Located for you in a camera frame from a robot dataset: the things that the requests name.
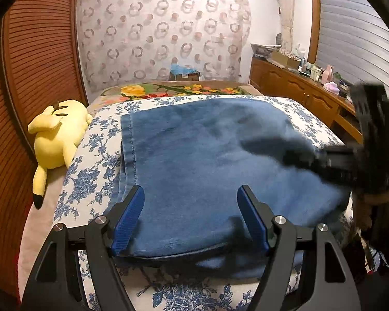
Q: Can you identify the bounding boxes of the wicker basket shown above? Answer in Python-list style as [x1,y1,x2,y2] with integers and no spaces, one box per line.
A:
[251,43,281,55]

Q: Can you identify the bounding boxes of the open cardboard box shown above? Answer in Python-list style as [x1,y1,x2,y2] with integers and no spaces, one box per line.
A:
[270,50,300,68]

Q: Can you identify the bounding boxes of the colourful flower blanket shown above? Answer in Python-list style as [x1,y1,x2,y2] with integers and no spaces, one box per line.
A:
[99,82,256,99]

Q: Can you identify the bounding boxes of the sheer curtain with circles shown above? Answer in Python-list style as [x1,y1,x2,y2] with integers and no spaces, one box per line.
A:
[77,0,252,93]

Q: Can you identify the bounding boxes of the yellow plush toy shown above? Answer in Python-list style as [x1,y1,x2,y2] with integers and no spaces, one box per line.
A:
[27,99,93,209]

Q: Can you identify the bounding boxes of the blue floral white bedsheet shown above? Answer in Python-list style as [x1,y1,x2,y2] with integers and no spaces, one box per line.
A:
[52,95,347,311]

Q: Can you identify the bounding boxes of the cardboard box with blue paper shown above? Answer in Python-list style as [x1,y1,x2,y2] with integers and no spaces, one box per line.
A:
[169,63,200,81]

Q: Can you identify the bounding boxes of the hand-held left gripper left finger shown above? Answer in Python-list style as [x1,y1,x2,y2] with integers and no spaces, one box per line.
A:
[21,185,145,311]

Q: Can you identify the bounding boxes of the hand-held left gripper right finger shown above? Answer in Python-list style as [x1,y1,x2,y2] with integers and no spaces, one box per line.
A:
[237,185,362,311]

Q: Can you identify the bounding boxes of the wooden sideboard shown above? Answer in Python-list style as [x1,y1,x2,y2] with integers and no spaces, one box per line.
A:
[249,56,365,143]

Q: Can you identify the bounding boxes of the grey roller window shutter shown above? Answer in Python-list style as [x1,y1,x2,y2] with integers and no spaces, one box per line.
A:
[314,0,389,120]

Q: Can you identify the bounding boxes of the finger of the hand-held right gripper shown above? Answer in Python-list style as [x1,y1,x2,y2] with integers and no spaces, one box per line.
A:
[283,144,366,187]

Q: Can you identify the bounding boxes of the wooden louvred door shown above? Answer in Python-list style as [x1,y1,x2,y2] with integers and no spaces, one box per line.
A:
[0,0,88,299]

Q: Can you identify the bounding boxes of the blue denim pants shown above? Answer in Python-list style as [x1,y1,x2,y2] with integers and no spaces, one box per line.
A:
[108,99,352,279]

